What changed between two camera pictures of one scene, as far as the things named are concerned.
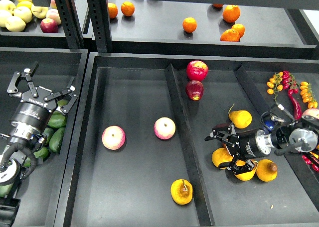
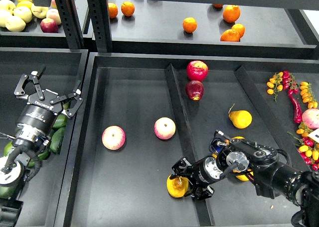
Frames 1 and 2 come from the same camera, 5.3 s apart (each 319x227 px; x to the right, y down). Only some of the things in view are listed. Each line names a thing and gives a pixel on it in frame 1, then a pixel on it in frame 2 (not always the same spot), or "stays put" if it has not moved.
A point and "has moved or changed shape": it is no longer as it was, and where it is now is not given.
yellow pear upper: (241, 119) stays put
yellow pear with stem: (182, 191) has moved or changed shape
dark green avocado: (5, 189) stays put
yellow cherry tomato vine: (307, 94) stays put
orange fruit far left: (112, 10) stays put
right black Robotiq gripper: (243, 144) to (201, 172)
